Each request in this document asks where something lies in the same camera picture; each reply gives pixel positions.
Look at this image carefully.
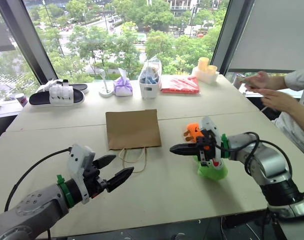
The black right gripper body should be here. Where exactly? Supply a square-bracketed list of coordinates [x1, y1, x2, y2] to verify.
[195, 129, 217, 166]

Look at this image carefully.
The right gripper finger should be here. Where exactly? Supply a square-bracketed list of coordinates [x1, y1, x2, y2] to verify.
[170, 149, 199, 157]
[169, 142, 198, 152]

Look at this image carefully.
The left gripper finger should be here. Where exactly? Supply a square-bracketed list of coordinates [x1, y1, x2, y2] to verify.
[92, 154, 117, 172]
[105, 166, 135, 194]

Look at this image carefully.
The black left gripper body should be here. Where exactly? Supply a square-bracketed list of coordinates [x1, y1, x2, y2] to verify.
[83, 165, 110, 200]

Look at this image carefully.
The brown paper bag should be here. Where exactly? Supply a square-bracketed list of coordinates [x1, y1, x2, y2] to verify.
[105, 108, 163, 174]

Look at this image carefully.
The clear bag with blue items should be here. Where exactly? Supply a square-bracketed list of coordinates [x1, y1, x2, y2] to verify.
[139, 55, 163, 85]

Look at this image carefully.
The person's left hand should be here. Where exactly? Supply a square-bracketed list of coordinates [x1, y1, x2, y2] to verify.
[260, 88, 293, 114]

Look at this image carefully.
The person's right hand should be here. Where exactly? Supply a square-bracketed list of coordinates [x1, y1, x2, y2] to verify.
[244, 70, 271, 90]

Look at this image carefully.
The orange plush toy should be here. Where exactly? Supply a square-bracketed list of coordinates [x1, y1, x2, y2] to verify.
[183, 122, 205, 144]

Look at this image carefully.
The green plush frog toy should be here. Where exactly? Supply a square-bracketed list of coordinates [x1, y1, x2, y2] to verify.
[197, 156, 228, 181]

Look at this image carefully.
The red flat plastic packet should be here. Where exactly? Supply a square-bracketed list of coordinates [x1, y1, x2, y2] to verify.
[160, 75, 201, 95]

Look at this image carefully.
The white plastic bin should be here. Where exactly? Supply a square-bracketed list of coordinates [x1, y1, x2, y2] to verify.
[139, 77, 160, 100]

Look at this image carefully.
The white cup holder tray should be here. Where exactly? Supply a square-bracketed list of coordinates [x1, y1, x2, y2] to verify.
[191, 66, 220, 85]

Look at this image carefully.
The dark grey cylinder container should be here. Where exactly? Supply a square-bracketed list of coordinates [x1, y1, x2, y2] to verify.
[232, 73, 245, 89]

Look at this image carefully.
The small white stand lamp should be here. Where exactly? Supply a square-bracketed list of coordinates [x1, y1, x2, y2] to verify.
[98, 68, 115, 99]

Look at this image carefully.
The purple and white pouch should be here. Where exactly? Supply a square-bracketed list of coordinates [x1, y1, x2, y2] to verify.
[113, 67, 133, 97]

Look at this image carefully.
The black and white slide sandal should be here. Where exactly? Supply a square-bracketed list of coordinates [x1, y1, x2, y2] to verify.
[38, 79, 90, 95]
[29, 84, 86, 108]

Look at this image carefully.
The large yellow cup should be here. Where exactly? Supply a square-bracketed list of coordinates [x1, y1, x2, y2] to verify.
[197, 56, 210, 73]

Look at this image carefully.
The small cup with red label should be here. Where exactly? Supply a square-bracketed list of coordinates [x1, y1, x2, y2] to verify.
[15, 92, 27, 109]

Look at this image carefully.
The person's grey shirt torso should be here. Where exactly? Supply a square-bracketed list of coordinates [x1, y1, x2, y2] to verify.
[271, 65, 304, 161]

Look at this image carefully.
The large grey roller blind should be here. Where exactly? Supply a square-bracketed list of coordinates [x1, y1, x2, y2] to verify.
[227, 0, 304, 74]

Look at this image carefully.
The small grey roller blind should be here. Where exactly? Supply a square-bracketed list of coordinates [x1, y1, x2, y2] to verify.
[0, 6, 17, 53]

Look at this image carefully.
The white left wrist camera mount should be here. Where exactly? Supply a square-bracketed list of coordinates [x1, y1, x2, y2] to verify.
[66, 143, 96, 205]

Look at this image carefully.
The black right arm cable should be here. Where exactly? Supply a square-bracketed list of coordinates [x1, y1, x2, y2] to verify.
[215, 131, 293, 179]

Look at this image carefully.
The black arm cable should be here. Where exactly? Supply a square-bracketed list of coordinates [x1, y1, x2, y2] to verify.
[4, 147, 73, 212]
[215, 131, 293, 179]

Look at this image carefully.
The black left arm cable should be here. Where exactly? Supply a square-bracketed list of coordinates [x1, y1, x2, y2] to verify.
[4, 147, 73, 212]

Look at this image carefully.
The dark window frame post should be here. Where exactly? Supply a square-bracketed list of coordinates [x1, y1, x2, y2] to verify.
[210, 0, 255, 76]
[0, 0, 58, 85]

